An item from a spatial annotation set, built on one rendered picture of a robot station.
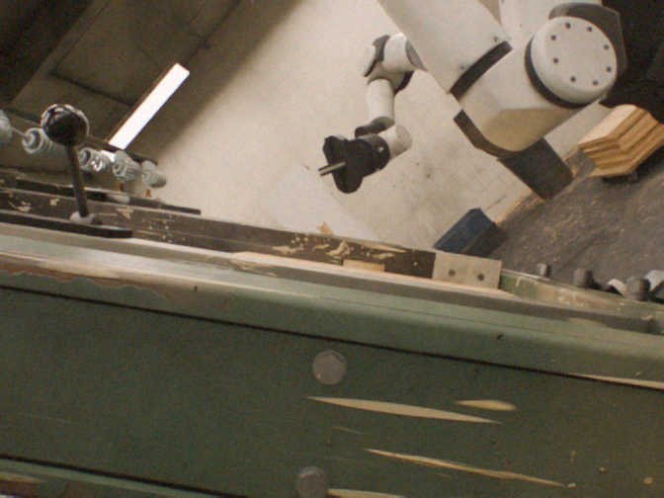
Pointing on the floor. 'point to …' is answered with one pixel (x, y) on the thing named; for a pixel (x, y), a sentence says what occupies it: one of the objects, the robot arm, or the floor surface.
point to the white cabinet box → (313, 207)
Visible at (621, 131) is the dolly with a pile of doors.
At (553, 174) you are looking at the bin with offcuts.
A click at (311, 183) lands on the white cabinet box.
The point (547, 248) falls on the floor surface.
